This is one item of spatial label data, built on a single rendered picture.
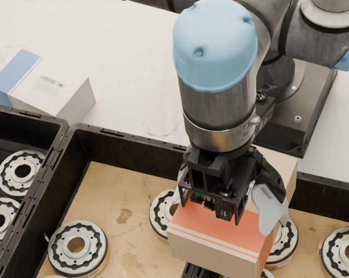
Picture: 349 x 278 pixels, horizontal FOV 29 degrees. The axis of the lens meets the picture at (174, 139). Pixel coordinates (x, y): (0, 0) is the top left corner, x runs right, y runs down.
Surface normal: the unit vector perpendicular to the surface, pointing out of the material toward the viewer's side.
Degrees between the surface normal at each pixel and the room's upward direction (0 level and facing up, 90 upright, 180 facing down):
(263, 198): 59
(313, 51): 86
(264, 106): 29
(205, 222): 0
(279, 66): 74
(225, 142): 91
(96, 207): 0
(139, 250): 0
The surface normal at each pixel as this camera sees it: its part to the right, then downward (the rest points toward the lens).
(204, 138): -0.40, 0.78
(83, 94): 0.85, 0.38
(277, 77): 0.47, 0.49
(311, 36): -0.67, 0.63
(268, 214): 0.72, -0.05
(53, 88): -0.11, -0.57
